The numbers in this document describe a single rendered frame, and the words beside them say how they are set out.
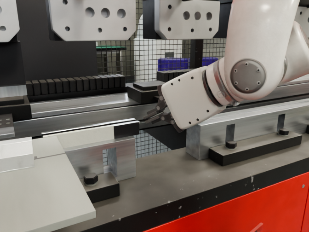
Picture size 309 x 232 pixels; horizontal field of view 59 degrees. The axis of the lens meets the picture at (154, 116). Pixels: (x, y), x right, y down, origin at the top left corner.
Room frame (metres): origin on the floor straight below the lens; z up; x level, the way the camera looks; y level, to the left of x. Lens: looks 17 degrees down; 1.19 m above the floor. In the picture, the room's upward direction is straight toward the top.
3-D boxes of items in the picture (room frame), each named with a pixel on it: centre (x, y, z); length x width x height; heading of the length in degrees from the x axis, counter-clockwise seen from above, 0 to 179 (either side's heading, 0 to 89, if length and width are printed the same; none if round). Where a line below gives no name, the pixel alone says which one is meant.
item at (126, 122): (0.55, 0.13, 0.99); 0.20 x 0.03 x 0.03; 118
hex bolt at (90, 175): (0.48, 0.13, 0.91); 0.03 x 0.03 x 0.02
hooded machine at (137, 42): (5.94, -0.07, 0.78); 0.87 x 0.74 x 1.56; 32
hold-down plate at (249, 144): (0.70, -0.29, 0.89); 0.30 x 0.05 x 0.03; 118
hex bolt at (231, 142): (0.65, -0.20, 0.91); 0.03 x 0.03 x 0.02
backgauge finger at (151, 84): (0.80, -0.02, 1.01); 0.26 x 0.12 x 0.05; 28
